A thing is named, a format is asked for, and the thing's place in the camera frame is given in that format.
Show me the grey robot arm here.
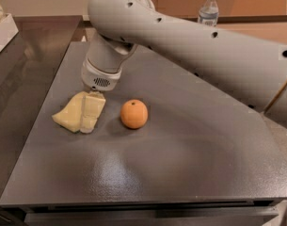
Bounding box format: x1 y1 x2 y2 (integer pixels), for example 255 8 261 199
81 0 287 129

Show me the clear plastic water bottle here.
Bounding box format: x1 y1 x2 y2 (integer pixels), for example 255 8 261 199
198 0 219 26

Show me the yellow sponge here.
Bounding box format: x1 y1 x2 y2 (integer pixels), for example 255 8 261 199
52 91 84 133

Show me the orange fruit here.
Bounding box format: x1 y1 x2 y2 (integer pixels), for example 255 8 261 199
120 100 148 129

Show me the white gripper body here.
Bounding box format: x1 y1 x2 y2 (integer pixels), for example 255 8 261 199
81 58 121 91

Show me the dark side table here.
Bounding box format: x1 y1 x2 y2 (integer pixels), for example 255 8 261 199
0 15 83 199

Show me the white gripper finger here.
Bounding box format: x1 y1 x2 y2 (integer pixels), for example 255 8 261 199
80 91 106 134

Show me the white box at left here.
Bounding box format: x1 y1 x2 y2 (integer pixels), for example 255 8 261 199
0 13 19 53

